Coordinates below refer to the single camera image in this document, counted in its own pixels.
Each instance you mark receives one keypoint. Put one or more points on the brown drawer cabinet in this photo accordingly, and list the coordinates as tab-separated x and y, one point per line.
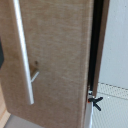
60	50

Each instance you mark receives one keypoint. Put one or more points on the black spring clamp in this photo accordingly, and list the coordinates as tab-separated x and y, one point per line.
96	102

